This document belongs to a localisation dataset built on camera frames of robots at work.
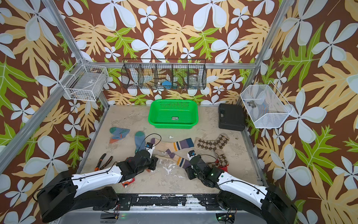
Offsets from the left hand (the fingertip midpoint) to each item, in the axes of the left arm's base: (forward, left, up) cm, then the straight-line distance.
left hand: (159, 157), depth 85 cm
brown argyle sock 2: (-1, -40, -2) cm, 40 cm away
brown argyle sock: (+11, -36, -4) cm, 38 cm away
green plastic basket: (+41, -7, -6) cm, 42 cm away
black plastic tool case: (+36, -55, -4) cm, 66 cm away
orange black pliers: (-5, +39, -5) cm, 40 cm away
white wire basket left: (+36, +48, +29) cm, 67 cm away
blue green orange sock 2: (+13, +16, -5) cm, 21 cm away
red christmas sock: (-5, -40, -4) cm, 41 cm away
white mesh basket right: (+24, -66, +21) cm, 73 cm away
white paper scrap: (+18, -6, -6) cm, 20 cm away
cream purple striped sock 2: (+2, -13, -6) cm, 14 cm away
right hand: (-6, -17, -3) cm, 18 cm away
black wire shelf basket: (+51, -2, +26) cm, 57 cm away
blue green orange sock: (+20, +33, -4) cm, 38 cm away
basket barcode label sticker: (+35, -9, -5) cm, 37 cm away
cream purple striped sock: (0, -2, +15) cm, 16 cm away
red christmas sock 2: (-14, +18, -3) cm, 23 cm away
